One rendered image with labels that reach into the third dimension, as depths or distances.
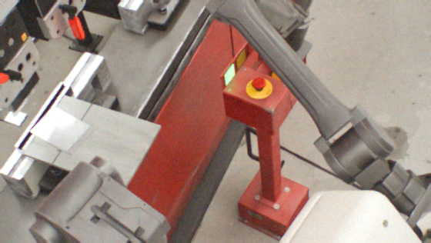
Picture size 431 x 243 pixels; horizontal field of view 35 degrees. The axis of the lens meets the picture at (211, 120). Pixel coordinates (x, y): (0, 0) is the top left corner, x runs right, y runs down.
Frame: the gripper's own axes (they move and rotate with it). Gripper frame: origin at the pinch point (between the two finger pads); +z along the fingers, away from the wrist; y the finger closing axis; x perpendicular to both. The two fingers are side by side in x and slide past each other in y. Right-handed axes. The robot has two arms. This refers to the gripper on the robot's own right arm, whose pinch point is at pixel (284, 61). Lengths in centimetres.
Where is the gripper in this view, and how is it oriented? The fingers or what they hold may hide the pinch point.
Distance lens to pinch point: 189.2
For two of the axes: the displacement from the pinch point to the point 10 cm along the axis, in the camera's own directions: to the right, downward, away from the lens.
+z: -1.0, 4.7, 8.7
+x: -5.3, 7.2, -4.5
